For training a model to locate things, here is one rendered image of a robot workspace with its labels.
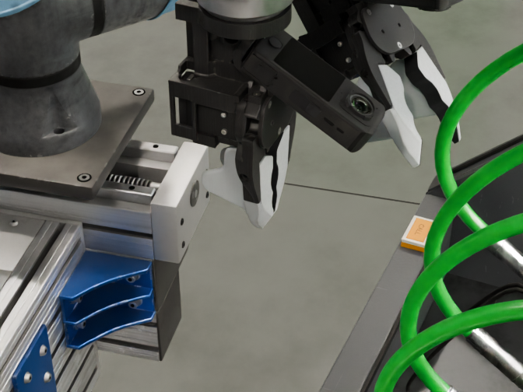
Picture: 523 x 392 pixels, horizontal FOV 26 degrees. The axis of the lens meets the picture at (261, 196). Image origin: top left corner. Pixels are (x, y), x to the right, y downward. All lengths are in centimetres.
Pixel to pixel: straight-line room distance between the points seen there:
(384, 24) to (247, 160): 20
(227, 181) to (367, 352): 35
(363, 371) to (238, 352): 136
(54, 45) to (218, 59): 46
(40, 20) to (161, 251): 32
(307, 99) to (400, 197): 216
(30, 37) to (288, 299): 150
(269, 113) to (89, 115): 53
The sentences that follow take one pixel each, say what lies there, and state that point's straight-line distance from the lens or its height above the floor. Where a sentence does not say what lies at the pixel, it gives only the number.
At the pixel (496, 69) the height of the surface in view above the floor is 133.
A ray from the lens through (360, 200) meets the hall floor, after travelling 299.
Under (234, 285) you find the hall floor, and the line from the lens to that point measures 272.
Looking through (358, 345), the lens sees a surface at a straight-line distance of 123.
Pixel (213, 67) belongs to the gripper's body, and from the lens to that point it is 89.
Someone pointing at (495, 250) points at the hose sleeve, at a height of 115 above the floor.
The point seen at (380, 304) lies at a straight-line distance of 128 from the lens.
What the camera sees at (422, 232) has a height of 96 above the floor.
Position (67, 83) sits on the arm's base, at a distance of 135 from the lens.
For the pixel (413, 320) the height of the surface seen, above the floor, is 119.
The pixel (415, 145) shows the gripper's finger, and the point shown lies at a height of 126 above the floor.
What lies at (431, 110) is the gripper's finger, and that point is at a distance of 106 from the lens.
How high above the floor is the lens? 182
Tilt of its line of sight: 37 degrees down
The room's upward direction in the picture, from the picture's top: straight up
